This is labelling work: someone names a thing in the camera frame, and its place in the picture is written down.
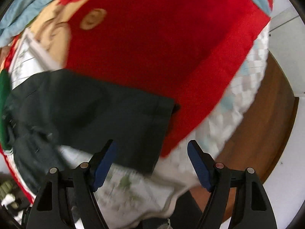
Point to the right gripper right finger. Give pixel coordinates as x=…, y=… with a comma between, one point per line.
x=252, y=208

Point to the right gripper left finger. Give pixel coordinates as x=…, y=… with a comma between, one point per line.
x=51, y=208

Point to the black leather jacket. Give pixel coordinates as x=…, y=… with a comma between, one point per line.
x=63, y=108

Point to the white puffer jacket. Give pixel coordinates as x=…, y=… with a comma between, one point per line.
x=9, y=202

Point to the olive green puffer jacket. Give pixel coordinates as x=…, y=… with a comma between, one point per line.
x=6, y=188

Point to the white patterned mat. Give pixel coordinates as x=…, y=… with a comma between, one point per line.
x=126, y=197

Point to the green sweater with striped cuffs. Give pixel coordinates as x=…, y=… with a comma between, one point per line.
x=5, y=91

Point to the white checkered mattress sheet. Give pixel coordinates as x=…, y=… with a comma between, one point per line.
x=220, y=124

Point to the red floral blanket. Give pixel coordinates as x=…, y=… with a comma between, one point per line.
x=185, y=50

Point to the wooden bed frame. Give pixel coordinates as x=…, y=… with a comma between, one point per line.
x=263, y=133

